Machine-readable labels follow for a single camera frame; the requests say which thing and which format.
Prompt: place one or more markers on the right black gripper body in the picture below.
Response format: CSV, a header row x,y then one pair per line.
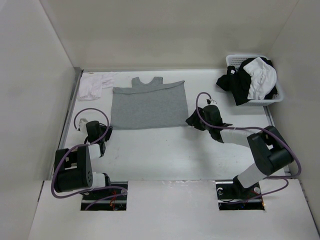
x,y
198,123

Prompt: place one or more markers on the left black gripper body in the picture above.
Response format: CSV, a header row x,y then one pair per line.
x,y
106,137

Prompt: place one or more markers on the grey tank top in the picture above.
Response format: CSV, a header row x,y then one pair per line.
x,y
150,105

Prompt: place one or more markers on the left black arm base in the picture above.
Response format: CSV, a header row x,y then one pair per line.
x,y
111,199

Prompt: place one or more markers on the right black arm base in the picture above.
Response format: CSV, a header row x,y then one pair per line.
x,y
233,197

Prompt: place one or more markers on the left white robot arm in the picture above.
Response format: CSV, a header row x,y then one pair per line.
x,y
76,171

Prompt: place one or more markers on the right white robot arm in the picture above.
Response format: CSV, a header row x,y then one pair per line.
x,y
266,145

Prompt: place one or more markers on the black tank top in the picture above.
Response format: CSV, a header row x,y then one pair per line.
x,y
237,81

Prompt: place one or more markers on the folded white tank top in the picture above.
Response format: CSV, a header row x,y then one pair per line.
x,y
92,84

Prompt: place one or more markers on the white tank top in basket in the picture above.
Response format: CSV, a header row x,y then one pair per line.
x,y
263,77

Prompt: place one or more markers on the white plastic basket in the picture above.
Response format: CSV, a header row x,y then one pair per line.
x,y
235,60

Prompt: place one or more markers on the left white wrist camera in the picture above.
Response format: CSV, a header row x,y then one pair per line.
x,y
82,125

